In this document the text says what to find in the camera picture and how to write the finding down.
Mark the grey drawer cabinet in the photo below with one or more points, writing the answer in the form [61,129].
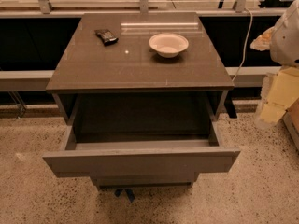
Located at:
[131,66]

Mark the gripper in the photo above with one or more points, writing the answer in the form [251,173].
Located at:
[285,41]

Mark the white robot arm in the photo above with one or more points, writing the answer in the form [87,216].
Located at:
[282,40]

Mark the grey top drawer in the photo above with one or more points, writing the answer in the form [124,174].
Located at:
[141,136]

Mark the white bowl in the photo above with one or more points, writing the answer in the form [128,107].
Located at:
[168,45]

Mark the black snack packet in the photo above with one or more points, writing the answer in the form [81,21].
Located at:
[106,36]

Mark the blue tape cross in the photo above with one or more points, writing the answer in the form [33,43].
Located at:
[129,193]

